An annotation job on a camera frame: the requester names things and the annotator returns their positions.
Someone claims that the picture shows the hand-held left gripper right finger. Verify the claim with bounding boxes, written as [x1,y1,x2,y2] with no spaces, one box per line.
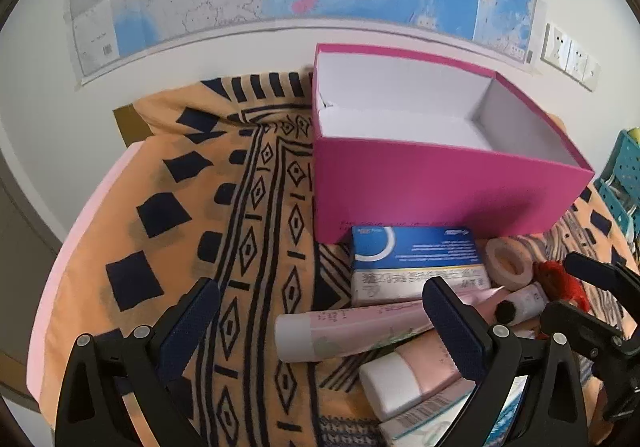
[421,276,592,447]

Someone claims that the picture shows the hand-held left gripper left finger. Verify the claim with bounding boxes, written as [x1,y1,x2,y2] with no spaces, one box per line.
[55,277,222,447]

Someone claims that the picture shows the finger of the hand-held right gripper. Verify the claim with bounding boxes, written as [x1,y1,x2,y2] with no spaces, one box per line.
[538,299,640,423]
[562,251,640,300]

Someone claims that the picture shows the red orange object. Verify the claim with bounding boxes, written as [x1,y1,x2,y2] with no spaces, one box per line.
[532,259,588,313]

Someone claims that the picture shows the small tube with black cap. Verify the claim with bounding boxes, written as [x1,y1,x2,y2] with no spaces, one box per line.
[495,283,551,326]

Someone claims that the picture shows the blue white medicine box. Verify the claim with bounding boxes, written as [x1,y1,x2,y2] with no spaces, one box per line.
[348,224,493,306]

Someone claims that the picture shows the long pink tube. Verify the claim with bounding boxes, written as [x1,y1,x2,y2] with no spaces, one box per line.
[274,284,513,364]

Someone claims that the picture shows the pink cardboard box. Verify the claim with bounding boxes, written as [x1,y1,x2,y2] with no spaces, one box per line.
[311,43,596,246]

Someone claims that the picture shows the beige tape roll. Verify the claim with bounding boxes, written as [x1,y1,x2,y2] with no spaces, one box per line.
[486,238,535,288]

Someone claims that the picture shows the pink bottle with white cap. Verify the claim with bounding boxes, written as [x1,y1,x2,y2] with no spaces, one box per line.
[359,339,481,423]

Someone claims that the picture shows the teal plastic basket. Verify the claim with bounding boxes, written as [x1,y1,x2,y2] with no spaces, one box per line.
[595,127,640,248]

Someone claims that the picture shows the white box with blue print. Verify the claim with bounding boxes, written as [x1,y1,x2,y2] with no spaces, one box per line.
[377,374,531,447]

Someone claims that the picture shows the orange patterned cloth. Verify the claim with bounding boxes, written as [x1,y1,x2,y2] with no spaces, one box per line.
[40,70,640,447]

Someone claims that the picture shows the grey door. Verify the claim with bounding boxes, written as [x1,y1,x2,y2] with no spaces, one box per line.
[0,147,68,393]

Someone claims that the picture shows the brown wooden board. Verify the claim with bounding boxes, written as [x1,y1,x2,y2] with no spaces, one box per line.
[113,103,153,145]

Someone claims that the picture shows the white wall socket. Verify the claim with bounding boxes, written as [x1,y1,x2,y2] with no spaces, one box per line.
[584,54,601,92]
[541,23,571,70]
[566,40,591,80]

